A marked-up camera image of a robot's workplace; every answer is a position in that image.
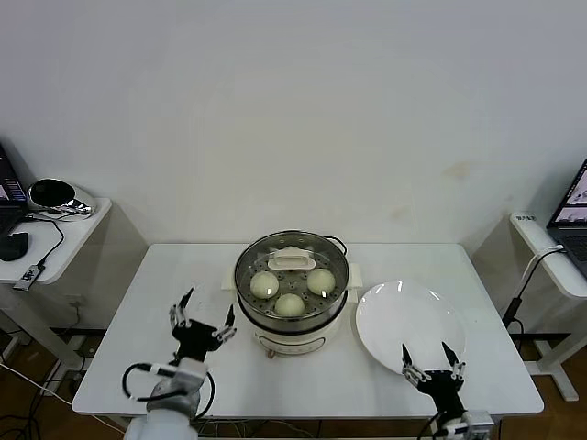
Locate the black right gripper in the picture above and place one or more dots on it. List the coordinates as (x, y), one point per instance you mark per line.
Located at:
(442, 389)

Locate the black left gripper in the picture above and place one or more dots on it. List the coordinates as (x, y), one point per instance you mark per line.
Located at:
(196, 340)

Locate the round glass pot lid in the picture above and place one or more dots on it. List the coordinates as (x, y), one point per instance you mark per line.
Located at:
(292, 270)

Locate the black computer mouse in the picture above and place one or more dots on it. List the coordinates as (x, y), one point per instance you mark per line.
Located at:
(14, 246)

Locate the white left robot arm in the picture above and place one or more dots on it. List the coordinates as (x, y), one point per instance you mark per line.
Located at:
(167, 410)

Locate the stainless steel steamer basket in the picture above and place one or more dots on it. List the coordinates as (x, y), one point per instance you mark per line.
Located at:
(339, 293)

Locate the round white plate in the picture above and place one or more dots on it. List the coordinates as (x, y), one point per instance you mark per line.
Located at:
(403, 321)

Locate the cream electric cooker pot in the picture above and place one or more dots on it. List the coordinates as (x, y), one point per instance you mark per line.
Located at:
(293, 341)

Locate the white side desk with chrome device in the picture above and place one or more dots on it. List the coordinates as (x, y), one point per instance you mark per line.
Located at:
(69, 247)

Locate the shiny chrome rounded device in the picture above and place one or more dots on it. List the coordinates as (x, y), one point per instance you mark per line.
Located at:
(78, 201)

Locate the small white desk label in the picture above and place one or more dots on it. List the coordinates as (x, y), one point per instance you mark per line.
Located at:
(525, 217)

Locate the small grey usb hub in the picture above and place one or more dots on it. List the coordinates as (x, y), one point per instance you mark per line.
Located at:
(28, 276)

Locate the grey laptop with pink screen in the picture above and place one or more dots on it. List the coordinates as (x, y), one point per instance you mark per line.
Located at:
(571, 238)

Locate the black laptop with dark screen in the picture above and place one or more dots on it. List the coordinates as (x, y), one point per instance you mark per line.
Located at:
(9, 192)

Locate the white wall socket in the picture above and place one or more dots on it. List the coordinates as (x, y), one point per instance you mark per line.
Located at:
(77, 301)

